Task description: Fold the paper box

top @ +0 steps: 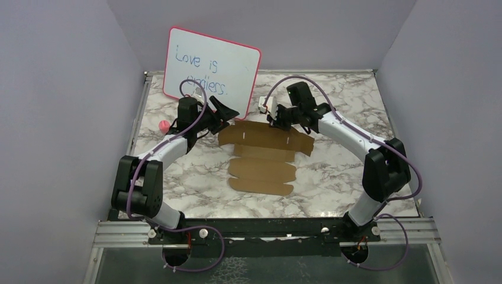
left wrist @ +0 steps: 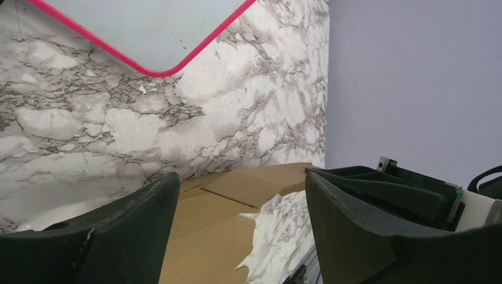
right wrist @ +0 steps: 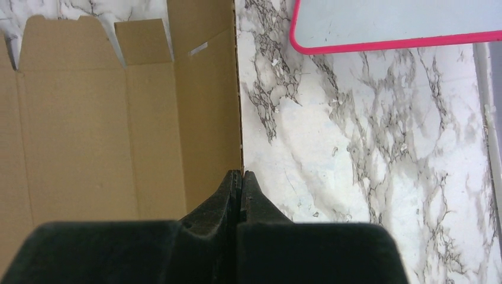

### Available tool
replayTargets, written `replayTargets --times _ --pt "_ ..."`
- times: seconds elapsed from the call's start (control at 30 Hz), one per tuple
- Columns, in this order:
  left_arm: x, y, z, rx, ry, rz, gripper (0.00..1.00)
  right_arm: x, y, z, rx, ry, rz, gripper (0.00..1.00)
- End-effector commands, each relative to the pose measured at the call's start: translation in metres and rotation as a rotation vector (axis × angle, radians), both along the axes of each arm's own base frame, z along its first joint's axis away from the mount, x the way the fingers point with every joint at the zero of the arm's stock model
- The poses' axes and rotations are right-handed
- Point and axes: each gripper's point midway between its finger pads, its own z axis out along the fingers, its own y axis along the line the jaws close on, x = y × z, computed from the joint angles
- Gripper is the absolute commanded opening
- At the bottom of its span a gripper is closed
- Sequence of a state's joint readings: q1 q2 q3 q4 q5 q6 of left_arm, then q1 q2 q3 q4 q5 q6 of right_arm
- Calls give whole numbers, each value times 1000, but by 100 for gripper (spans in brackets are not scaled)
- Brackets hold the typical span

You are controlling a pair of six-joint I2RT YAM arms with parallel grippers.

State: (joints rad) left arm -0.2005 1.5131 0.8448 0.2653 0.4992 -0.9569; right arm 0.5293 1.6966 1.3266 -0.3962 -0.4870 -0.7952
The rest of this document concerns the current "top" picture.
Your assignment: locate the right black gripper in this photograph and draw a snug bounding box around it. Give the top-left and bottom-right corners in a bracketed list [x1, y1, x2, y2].
[266, 104, 301, 133]

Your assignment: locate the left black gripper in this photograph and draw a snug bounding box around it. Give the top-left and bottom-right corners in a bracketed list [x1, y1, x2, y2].
[192, 96, 239, 134]

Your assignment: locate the brown cardboard box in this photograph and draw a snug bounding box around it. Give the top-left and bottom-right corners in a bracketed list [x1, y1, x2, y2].
[218, 121, 314, 196]

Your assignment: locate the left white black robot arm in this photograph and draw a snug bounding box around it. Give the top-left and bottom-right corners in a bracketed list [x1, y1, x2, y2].
[111, 96, 239, 243]

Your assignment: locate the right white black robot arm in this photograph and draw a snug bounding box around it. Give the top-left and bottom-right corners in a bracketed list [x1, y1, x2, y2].
[259, 82, 411, 241]

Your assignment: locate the pink framed whiteboard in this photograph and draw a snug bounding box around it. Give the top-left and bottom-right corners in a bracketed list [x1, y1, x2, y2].
[162, 27, 262, 120]

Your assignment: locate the pink capped small bottle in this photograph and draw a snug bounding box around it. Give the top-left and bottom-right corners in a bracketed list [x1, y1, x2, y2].
[159, 120, 170, 134]

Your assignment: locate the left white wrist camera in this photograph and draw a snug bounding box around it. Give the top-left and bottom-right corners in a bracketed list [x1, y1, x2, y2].
[189, 87, 207, 104]

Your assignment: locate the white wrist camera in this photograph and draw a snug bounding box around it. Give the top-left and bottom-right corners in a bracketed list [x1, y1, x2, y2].
[258, 96, 282, 121]
[189, 87, 207, 104]

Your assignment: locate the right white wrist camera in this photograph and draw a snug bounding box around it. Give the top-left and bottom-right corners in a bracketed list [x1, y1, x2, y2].
[258, 96, 282, 121]

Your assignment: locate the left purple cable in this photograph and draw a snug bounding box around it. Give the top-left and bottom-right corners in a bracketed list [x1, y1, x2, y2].
[126, 79, 226, 274]

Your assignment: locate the aluminium front frame rail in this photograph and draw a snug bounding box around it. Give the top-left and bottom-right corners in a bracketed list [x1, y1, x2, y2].
[92, 218, 442, 249]

